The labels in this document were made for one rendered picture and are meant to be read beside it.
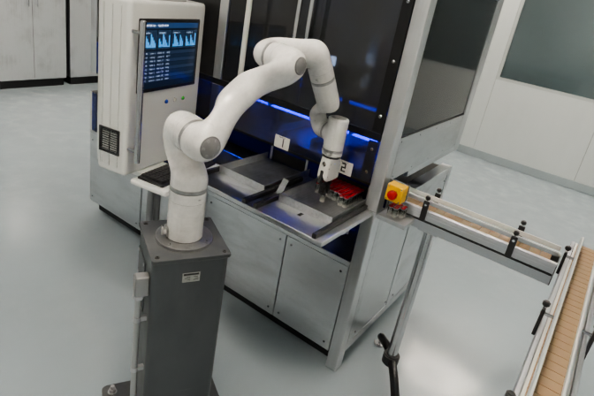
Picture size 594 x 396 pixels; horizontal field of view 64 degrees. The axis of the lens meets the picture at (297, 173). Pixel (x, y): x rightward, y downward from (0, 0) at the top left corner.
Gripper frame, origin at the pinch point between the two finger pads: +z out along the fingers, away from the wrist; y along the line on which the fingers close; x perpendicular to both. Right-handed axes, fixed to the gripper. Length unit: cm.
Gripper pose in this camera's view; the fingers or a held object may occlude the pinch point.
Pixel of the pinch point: (323, 189)
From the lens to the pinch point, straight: 201.0
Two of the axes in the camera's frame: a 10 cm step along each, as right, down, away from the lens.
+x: -8.0, -3.5, 4.9
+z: -1.7, 9.1, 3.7
